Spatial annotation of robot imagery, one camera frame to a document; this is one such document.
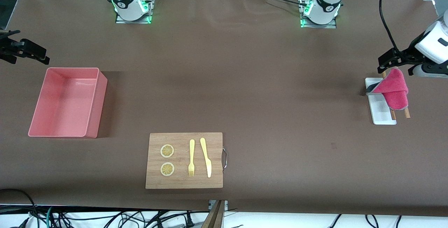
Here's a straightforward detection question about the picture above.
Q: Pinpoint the yellow plastic fork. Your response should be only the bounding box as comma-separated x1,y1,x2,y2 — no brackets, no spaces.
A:
188,139,195,177

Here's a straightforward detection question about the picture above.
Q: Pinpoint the lemon slice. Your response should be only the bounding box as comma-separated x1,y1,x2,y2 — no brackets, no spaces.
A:
160,144,175,158
160,163,175,177

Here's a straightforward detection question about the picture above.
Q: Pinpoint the wooden cutting board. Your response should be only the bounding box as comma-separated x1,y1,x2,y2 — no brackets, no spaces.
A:
145,132,229,189

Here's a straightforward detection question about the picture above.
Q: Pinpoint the black looping floor cable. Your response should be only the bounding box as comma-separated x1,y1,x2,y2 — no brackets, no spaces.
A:
0,188,37,221

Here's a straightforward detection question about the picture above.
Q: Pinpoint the pink cloth with grey back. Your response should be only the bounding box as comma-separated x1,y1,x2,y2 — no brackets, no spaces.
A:
371,68,409,111

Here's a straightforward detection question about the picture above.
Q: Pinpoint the silver metal bracket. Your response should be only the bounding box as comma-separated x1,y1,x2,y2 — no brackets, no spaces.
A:
208,200,229,212

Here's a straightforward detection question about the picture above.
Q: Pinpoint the brown wooden beam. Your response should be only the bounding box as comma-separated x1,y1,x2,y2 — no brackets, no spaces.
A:
201,200,226,228

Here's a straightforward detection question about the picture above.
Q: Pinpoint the white rectangular tray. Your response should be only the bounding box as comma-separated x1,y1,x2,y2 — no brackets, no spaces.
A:
365,77,397,125

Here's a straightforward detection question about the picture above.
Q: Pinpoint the pink plastic bin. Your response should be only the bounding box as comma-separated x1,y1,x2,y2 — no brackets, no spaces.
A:
28,67,108,139

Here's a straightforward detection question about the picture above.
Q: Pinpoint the teal floor cable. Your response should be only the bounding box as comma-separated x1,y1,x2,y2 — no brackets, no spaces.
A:
45,205,55,228

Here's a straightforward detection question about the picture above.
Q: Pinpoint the yellow plastic knife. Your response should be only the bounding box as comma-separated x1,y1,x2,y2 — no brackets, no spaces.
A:
200,138,212,178

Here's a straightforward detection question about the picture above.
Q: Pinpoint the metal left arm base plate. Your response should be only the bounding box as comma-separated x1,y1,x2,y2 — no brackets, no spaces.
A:
300,17,337,29

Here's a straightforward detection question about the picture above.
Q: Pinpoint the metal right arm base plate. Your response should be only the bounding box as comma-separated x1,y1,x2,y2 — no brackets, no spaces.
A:
115,10,152,24

